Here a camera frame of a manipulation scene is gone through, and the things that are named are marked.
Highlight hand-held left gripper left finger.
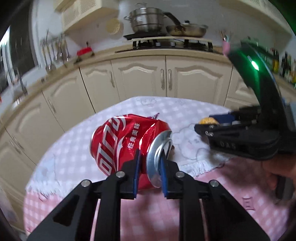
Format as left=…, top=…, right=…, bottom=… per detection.
left=27, top=149, right=141, bottom=241

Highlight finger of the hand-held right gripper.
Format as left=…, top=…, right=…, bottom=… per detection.
left=209, top=106, right=262, bottom=127
left=194, top=124, right=279, bottom=161

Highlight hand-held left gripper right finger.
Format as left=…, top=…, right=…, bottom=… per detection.
left=161, top=151, right=271, bottom=241

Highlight crushed red soda can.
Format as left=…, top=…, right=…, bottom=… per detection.
left=89, top=113, right=174, bottom=192

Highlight yellow wrapper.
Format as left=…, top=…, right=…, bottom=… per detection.
left=199, top=117, right=219, bottom=126

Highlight person's right hand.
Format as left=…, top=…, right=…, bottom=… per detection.
left=261, top=153, right=296, bottom=204

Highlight row of condiment bottles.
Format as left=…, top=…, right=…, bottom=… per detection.
left=270, top=47, right=296, bottom=85

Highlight pink hanging item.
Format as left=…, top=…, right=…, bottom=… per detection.
left=222, top=38, right=232, bottom=56

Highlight pink checkered tablecloth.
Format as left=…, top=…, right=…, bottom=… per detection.
left=25, top=96, right=234, bottom=202
left=24, top=160, right=296, bottom=241

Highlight frying pan with lid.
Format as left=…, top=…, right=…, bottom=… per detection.
left=163, top=11, right=208, bottom=38

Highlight cream kitchen base cabinets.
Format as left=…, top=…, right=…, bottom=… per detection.
left=0, top=46, right=296, bottom=234

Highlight black gas stove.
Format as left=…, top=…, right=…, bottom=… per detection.
left=116, top=38, right=214, bottom=54

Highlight steel cooking pot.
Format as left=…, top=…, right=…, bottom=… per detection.
left=124, top=3, right=167, bottom=34

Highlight red kitchen item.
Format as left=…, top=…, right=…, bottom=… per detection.
left=76, top=42, right=95, bottom=57

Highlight hanging kitchen utensils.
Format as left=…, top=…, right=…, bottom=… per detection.
left=40, top=30, right=72, bottom=72

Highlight round woven trivet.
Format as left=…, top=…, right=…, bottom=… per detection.
left=105, top=17, right=121, bottom=35

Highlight kitchen window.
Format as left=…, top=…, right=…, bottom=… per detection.
left=0, top=22, right=38, bottom=93

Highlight cream wall cabinet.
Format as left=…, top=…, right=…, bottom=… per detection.
left=54, top=0, right=121, bottom=35
left=220, top=0, right=293, bottom=41

